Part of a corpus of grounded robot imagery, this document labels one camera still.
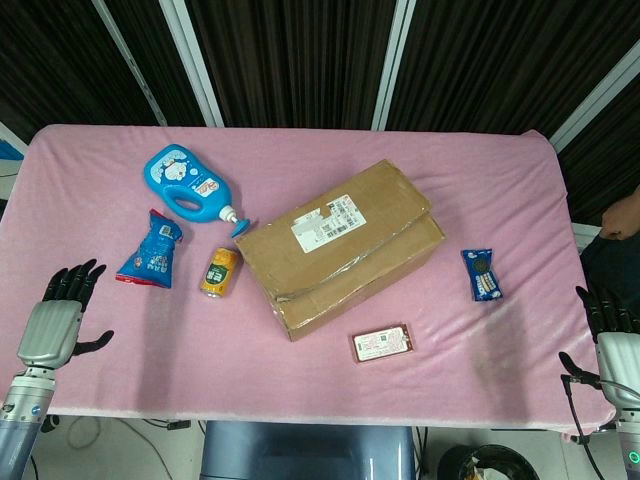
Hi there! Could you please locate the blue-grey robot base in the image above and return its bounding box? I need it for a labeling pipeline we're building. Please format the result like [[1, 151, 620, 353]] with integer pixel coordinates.
[[199, 420, 416, 480]]

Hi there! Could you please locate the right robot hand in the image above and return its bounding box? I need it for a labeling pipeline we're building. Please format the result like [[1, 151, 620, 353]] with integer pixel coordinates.
[[558, 285, 640, 409]]

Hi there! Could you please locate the blue bin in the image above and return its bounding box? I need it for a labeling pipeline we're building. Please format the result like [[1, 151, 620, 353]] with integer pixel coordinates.
[[0, 139, 25, 164]]

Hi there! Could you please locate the yellow drink can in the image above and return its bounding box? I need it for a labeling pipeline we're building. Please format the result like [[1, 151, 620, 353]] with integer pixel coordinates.
[[199, 246, 240, 299]]

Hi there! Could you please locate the brown cardboard box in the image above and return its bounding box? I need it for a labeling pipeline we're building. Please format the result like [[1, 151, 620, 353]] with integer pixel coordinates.
[[233, 158, 447, 343]]

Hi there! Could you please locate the slanted white frame post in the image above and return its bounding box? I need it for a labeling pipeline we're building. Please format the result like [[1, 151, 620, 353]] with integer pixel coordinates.
[[547, 49, 640, 151]]

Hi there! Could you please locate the pink tablecloth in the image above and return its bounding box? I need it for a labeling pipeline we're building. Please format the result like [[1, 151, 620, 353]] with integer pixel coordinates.
[[0, 123, 617, 431]]

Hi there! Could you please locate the person in dark clothing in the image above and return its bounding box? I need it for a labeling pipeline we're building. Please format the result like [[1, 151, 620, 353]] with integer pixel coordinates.
[[579, 183, 640, 321]]

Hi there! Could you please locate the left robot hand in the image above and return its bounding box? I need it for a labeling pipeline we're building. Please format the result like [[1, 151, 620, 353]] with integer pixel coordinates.
[[17, 258, 115, 371]]

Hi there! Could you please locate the blue detergent pump bottle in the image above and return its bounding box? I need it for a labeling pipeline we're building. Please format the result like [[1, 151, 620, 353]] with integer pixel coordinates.
[[143, 143, 255, 239]]

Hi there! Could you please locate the wide white frame post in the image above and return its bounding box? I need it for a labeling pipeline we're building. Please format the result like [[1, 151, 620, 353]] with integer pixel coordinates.
[[159, 0, 225, 127]]

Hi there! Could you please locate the blue snack bag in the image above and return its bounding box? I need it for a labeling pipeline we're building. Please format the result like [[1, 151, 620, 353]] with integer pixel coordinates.
[[115, 208, 185, 290]]

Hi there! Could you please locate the thin grey frame rail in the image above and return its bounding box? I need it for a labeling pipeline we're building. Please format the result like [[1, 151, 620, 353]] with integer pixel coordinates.
[[92, 0, 167, 126]]

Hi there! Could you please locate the black waste bin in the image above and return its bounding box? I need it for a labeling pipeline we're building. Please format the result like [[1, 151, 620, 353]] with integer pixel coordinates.
[[437, 443, 539, 480]]

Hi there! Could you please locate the black right hand cable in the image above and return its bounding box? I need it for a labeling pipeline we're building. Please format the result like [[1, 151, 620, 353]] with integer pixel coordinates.
[[560, 373, 621, 446]]

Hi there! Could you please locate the blue cookie packet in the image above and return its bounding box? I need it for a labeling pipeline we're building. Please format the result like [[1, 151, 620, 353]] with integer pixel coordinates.
[[460, 248, 505, 303]]

